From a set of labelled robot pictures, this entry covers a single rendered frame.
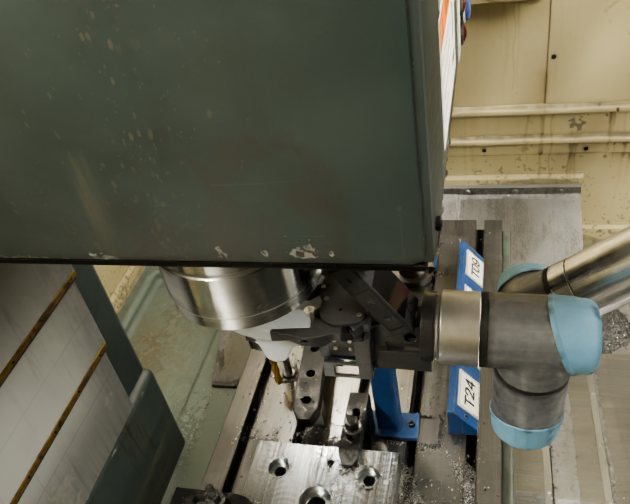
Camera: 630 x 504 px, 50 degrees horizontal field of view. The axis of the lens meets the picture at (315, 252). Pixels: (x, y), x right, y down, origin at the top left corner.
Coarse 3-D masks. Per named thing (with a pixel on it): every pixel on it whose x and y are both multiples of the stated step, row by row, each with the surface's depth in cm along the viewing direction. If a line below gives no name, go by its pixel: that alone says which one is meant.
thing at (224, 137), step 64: (0, 0) 40; (64, 0) 39; (128, 0) 39; (192, 0) 38; (256, 0) 37; (320, 0) 36; (384, 0) 36; (0, 64) 43; (64, 64) 42; (128, 64) 41; (192, 64) 40; (256, 64) 40; (320, 64) 39; (384, 64) 38; (0, 128) 47; (64, 128) 46; (128, 128) 44; (192, 128) 43; (256, 128) 42; (320, 128) 41; (384, 128) 40; (448, 128) 58; (0, 192) 51; (64, 192) 49; (128, 192) 48; (192, 192) 47; (256, 192) 46; (320, 192) 45; (384, 192) 44; (0, 256) 56; (64, 256) 54; (128, 256) 53; (192, 256) 51; (256, 256) 50; (320, 256) 48; (384, 256) 47
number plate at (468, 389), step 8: (464, 376) 119; (464, 384) 118; (472, 384) 119; (464, 392) 116; (472, 392) 118; (464, 400) 115; (472, 400) 117; (464, 408) 114; (472, 408) 116; (472, 416) 115
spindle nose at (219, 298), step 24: (168, 288) 64; (192, 288) 60; (216, 288) 60; (240, 288) 60; (264, 288) 60; (288, 288) 62; (312, 288) 65; (192, 312) 63; (216, 312) 62; (240, 312) 61; (264, 312) 62; (288, 312) 64
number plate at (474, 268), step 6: (468, 252) 143; (468, 258) 142; (474, 258) 144; (468, 264) 140; (474, 264) 142; (480, 264) 144; (468, 270) 139; (474, 270) 141; (480, 270) 143; (468, 276) 138; (474, 276) 140; (480, 276) 141; (480, 282) 140
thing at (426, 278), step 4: (428, 264) 102; (432, 264) 101; (428, 268) 101; (432, 268) 101; (396, 272) 101; (428, 272) 102; (432, 272) 103; (400, 276) 100; (424, 276) 100; (428, 276) 100; (432, 276) 102; (404, 280) 100; (408, 280) 100; (412, 280) 99; (416, 280) 99; (420, 280) 99; (424, 280) 99; (428, 280) 100; (408, 284) 99; (412, 284) 99; (416, 284) 99; (420, 284) 99; (424, 284) 100; (428, 284) 101; (428, 288) 101
